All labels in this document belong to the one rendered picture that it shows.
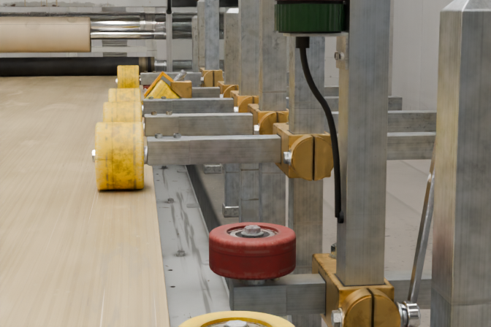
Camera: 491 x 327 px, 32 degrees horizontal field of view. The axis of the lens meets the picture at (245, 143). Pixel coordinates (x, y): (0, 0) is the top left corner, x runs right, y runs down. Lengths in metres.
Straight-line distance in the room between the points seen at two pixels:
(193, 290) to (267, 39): 0.54
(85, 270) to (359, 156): 0.25
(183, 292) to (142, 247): 0.78
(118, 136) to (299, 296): 0.31
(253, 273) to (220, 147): 0.28
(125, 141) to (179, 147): 0.06
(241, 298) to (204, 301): 0.71
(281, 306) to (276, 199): 0.46
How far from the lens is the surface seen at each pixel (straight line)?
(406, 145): 1.06
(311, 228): 1.01
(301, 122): 0.98
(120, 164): 0.99
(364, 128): 0.74
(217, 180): 2.15
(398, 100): 1.58
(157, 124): 1.26
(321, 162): 0.96
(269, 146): 1.02
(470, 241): 0.51
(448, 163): 0.51
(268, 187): 1.24
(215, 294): 1.54
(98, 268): 0.71
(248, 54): 1.47
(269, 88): 1.22
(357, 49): 0.73
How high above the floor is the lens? 1.10
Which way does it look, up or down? 8 degrees down
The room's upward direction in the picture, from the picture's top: straight up
